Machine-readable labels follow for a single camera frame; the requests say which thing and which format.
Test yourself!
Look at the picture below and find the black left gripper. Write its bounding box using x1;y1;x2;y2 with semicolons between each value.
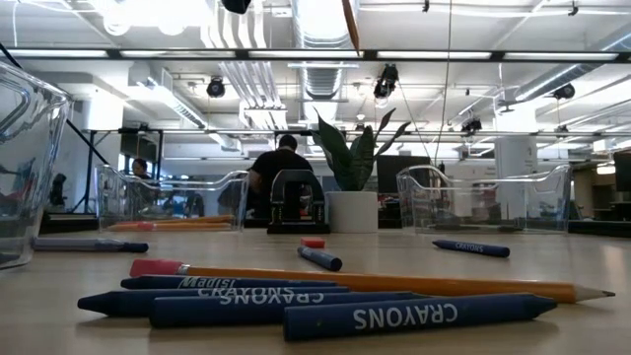
220;0;253;15

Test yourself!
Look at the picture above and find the person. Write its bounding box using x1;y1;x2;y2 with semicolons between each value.
245;134;316;221
128;157;154;181

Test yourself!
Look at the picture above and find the green snake plant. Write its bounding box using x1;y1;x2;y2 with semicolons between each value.
310;106;413;193

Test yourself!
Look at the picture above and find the clear plastic bin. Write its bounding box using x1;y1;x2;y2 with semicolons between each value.
0;61;73;270
96;164;250;233
395;164;573;236

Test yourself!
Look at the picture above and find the black hole punch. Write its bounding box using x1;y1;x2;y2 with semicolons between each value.
266;169;331;236

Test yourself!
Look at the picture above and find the black monitor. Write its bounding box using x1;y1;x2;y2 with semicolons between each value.
612;150;631;193
376;155;433;194

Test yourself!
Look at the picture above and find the white plant pot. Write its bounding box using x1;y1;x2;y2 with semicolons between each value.
324;190;380;235

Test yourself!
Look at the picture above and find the black office chair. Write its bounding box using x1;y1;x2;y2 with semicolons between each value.
47;172;68;208

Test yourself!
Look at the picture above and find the lavender grey pen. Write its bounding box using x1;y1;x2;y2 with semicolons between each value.
32;237;127;252

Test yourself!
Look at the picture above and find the silver ceiling duct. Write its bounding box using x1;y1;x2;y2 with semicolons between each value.
290;0;361;103

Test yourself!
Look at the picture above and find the black overhead frame bar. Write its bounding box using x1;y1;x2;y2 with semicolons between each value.
0;47;631;63

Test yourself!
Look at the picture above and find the thin hanging cable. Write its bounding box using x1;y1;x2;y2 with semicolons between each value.
433;0;454;167

